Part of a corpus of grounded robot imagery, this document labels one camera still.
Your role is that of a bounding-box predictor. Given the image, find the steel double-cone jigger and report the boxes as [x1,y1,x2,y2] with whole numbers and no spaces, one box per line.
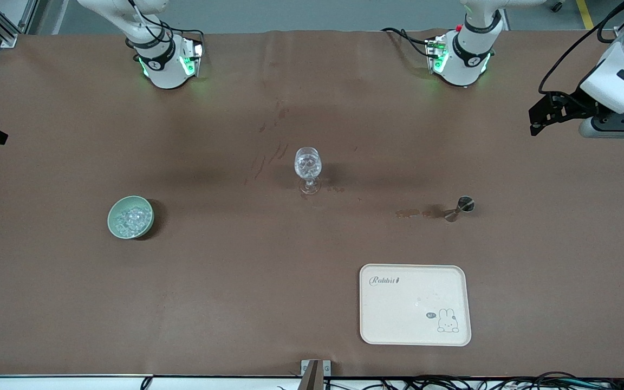
[444,196,476,222]

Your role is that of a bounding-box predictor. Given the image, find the pile of clear ice cubes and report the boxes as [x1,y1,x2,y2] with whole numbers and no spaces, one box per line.
[115,206,150,237]

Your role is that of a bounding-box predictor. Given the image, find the clear stemmed wine glass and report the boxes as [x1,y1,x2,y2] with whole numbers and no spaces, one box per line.
[294,147,323,196]

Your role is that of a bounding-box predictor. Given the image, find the pale green ceramic bowl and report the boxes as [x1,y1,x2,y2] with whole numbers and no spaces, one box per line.
[107,196,155,239]

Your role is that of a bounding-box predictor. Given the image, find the beige tray with rabbit print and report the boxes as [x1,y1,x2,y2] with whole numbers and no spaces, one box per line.
[359,263,472,347]

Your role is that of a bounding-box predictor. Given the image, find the brown table cover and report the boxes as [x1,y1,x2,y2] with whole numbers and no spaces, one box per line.
[0,30,624,378]

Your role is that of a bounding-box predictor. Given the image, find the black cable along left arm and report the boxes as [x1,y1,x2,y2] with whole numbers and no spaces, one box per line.
[538,0,624,96]

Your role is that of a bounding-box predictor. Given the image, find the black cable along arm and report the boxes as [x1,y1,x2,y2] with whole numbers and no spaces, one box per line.
[538,0,624,96]
[127,0,174,44]

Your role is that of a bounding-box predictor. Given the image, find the aluminium profile frame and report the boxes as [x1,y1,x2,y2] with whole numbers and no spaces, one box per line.
[0,0,39,48]

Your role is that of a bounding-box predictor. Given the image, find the black cable at left arm base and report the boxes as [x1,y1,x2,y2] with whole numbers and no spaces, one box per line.
[381,27,437,58]

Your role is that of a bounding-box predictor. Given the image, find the black cable at arm base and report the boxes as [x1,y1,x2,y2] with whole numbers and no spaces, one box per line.
[381,27,437,58]
[168,27,205,48]

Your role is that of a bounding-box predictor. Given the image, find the black cable along right arm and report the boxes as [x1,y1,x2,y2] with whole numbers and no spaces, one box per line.
[127,0,174,44]

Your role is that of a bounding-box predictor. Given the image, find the black cable at right arm base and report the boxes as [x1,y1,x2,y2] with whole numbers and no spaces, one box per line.
[168,27,205,48]

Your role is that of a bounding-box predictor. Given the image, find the bundle of black cables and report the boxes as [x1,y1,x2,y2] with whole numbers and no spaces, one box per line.
[277,371,624,390]

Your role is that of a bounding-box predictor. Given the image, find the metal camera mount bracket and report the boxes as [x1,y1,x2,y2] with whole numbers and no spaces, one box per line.
[300,359,332,390]

